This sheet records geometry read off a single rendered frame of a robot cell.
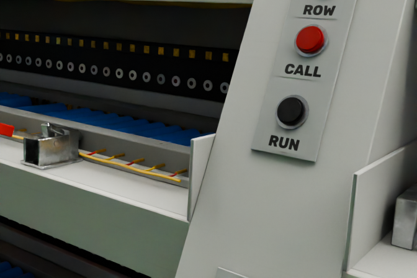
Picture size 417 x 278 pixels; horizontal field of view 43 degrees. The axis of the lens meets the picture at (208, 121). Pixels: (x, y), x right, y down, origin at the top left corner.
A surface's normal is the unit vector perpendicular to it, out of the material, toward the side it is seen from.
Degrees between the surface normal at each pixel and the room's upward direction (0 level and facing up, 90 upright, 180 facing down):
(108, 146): 112
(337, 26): 90
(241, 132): 90
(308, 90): 90
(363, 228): 90
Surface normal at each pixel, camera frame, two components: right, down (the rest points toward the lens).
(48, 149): 0.82, 0.15
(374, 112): -0.51, -0.27
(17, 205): -0.58, 0.11
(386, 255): 0.06, -0.98
